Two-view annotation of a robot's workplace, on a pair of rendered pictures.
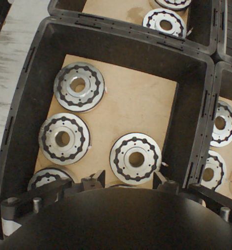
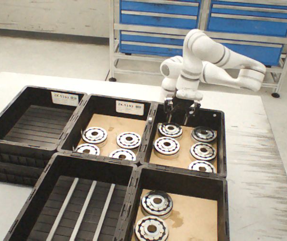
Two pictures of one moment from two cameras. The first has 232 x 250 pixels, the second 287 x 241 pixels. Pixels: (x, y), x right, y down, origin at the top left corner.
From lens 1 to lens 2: 114 cm
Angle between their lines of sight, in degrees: 56
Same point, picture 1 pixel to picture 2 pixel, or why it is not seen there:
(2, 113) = (266, 191)
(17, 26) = not seen: outside the picture
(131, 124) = (170, 162)
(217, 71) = (137, 158)
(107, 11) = (198, 222)
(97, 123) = (188, 162)
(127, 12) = (183, 223)
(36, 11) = not seen: outside the picture
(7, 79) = (275, 214)
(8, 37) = not seen: outside the picture
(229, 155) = (107, 150)
